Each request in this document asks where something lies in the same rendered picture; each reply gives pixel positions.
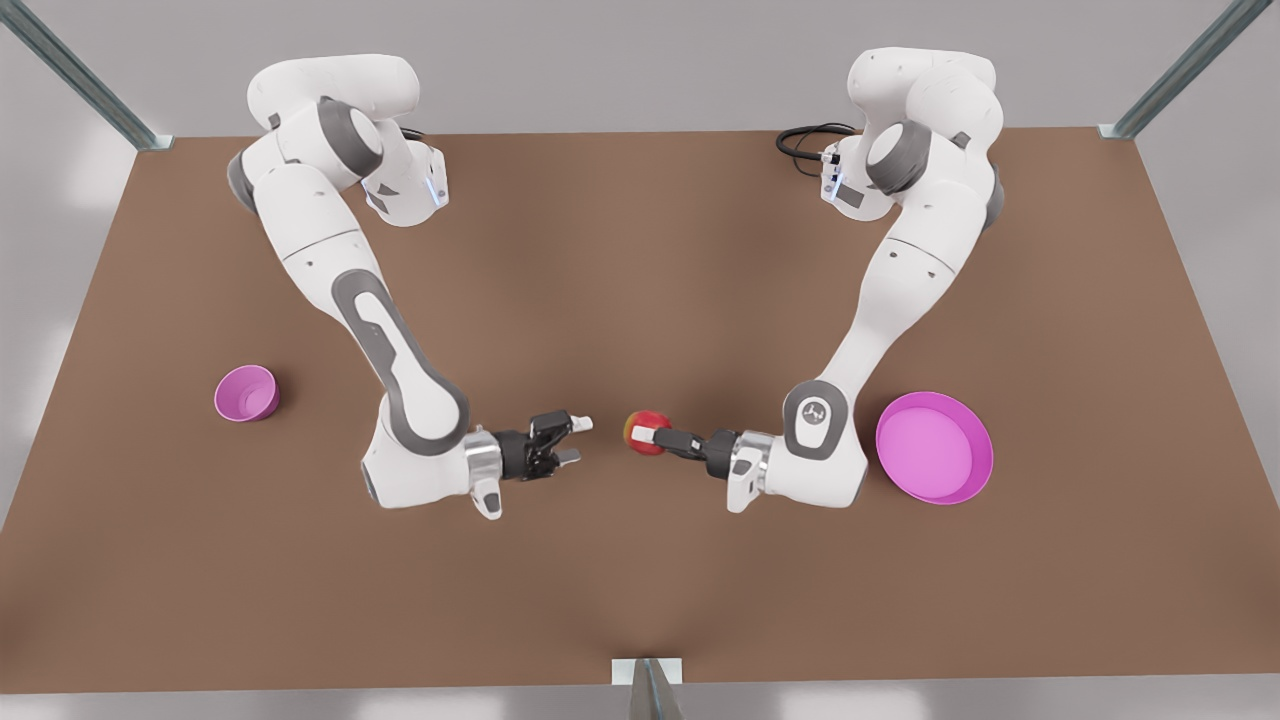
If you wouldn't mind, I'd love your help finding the red apple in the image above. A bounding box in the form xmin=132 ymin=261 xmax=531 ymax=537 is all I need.
xmin=624 ymin=410 xmax=673 ymax=457

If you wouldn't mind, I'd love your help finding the pink plate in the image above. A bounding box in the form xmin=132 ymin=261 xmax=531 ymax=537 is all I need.
xmin=876 ymin=391 xmax=995 ymax=506

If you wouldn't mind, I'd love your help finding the pink bowl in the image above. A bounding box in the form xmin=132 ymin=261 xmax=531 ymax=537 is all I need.
xmin=214 ymin=365 xmax=281 ymax=423

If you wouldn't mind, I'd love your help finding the silver frame post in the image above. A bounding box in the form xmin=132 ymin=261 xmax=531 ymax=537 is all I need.
xmin=0 ymin=0 xmax=174 ymax=153
xmin=1097 ymin=0 xmax=1276 ymax=141
xmin=611 ymin=657 xmax=684 ymax=720

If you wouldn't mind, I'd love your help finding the black cable loop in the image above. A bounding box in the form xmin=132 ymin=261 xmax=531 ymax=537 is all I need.
xmin=776 ymin=123 xmax=859 ymax=179

